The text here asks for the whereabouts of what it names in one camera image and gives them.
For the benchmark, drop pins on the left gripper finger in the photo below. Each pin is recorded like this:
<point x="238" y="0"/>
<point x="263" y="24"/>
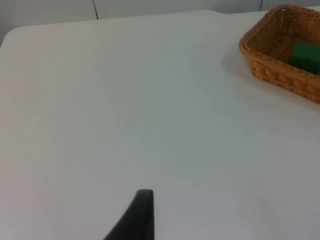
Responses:
<point x="140" y="220"/>

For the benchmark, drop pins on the green cube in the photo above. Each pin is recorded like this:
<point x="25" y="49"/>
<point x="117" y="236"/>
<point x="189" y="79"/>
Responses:
<point x="305" y="56"/>

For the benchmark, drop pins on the pale brown wicker basket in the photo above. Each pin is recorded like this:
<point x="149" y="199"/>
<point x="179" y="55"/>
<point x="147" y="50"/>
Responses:
<point x="270" y="67"/>

